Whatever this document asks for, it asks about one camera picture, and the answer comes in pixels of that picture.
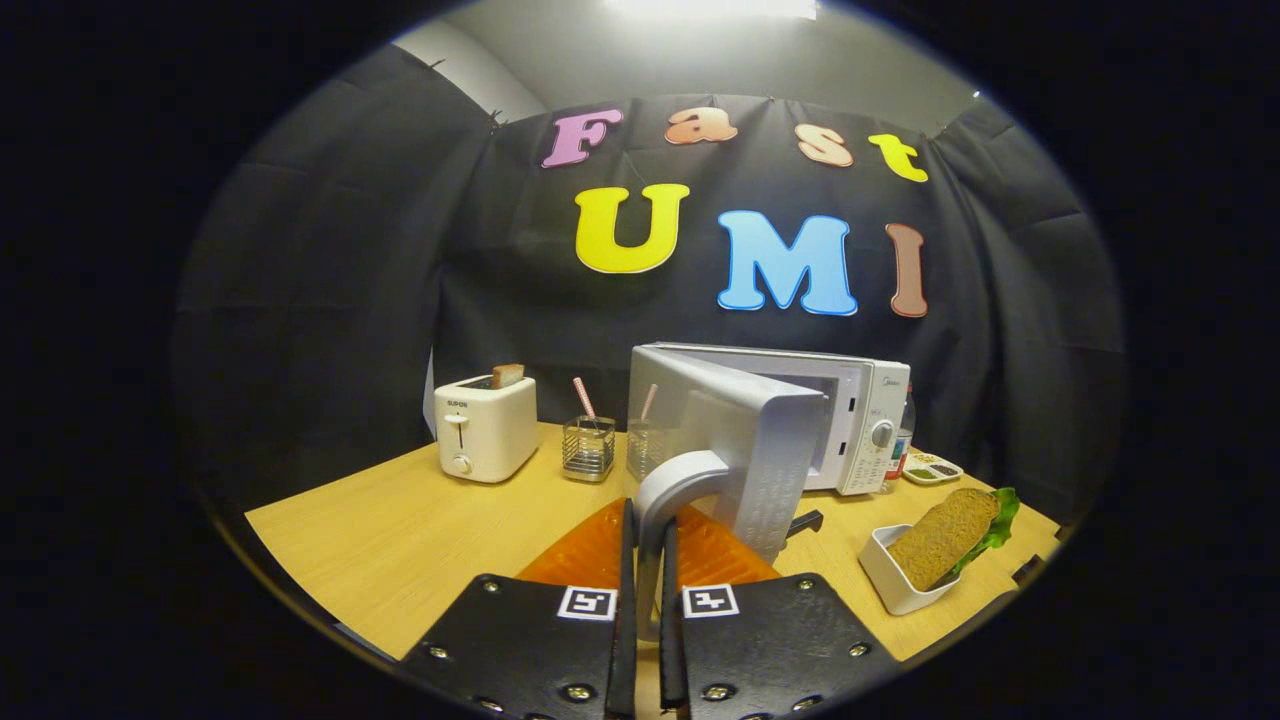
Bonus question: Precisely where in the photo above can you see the white rectangular dish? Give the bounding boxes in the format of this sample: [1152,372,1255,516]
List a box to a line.
[858,524,963,616]

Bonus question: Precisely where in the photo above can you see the wire mesh holder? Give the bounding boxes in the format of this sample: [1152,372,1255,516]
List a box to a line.
[626,418,669,483]
[561,415,617,484]

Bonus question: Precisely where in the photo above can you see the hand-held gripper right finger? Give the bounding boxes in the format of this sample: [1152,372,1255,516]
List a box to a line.
[658,505,901,720]

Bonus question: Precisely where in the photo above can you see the clear bottle with red label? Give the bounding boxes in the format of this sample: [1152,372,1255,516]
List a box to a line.
[885,388,917,493]

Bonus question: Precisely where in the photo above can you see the large ceiling light panel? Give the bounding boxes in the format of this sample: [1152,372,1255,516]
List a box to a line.
[605,0,821,21]

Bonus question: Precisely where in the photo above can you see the white toaster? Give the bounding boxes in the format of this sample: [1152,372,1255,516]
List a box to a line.
[434,375,541,485]

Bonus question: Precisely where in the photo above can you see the white microwave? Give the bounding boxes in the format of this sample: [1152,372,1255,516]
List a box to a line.
[627,342,913,641]

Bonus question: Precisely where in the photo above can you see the brown bread lettuce sandwich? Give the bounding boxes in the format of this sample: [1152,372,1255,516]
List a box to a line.
[887,487,1021,593]

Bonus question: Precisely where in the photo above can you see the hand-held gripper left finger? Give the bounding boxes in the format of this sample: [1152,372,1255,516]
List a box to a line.
[400,498,639,720]

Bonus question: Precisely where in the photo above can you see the white divided condiment tray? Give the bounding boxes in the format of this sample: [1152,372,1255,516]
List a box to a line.
[902,451,965,487]

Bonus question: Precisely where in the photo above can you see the black backdrop cloth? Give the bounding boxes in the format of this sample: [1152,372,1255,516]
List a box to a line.
[170,45,1126,521]

